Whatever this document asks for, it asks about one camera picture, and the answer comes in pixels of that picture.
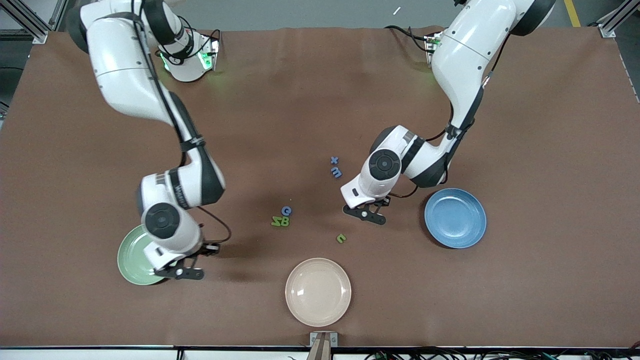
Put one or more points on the brown table mat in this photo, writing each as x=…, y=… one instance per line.
x=300, y=100

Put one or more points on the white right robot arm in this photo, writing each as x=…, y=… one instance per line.
x=125, y=75

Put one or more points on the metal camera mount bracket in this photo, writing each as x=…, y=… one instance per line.
x=323, y=345

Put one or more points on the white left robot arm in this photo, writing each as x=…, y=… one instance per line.
x=465, y=55

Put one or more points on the aluminium frame profile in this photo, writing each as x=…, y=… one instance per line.
x=612, y=22
x=30, y=22

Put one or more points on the green capital letter B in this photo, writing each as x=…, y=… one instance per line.
x=285, y=222

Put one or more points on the blue small letter m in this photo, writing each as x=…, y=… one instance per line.
x=336, y=173

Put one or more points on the blue plate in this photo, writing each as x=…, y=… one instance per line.
x=455, y=218

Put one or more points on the green small letter c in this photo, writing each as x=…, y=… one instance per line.
x=341, y=238

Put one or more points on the green plate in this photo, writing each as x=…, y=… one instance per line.
x=131, y=260

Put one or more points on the blue capital letter G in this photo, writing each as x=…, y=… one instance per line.
x=286, y=210

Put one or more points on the green capital letter M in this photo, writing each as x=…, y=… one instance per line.
x=276, y=221

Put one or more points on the cream plate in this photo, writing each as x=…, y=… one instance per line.
x=318, y=292

